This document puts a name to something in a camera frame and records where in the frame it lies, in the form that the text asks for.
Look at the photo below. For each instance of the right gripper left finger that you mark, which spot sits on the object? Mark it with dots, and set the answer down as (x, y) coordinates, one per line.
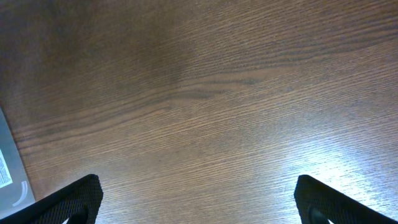
(78, 202)

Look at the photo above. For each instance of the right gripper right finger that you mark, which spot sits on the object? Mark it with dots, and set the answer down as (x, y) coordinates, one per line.
(318, 203)

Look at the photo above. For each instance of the clear plastic container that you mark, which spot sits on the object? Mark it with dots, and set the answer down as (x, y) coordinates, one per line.
(16, 193)

